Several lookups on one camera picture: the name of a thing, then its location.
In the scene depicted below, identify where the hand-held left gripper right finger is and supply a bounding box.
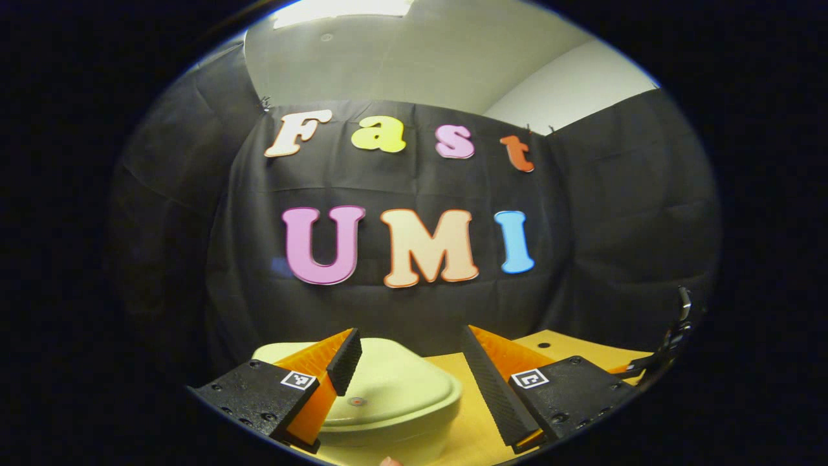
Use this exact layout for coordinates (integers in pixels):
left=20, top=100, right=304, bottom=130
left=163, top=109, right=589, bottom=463
left=461, top=325, right=640, bottom=455

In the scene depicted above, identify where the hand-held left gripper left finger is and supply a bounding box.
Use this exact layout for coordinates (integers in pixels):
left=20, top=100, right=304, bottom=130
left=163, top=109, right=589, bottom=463
left=186, top=327, right=364, bottom=455

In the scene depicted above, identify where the green desktop garbage bin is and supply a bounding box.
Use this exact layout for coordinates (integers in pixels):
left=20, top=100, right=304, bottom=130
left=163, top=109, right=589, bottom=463
left=251, top=338, right=464, bottom=466

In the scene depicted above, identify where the wooden desktop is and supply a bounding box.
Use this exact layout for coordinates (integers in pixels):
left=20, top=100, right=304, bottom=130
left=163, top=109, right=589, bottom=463
left=309, top=329, right=655, bottom=466

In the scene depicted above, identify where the ceiling light panel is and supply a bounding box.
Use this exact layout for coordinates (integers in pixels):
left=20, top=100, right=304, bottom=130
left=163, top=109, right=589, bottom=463
left=272, top=0, right=415, bottom=30

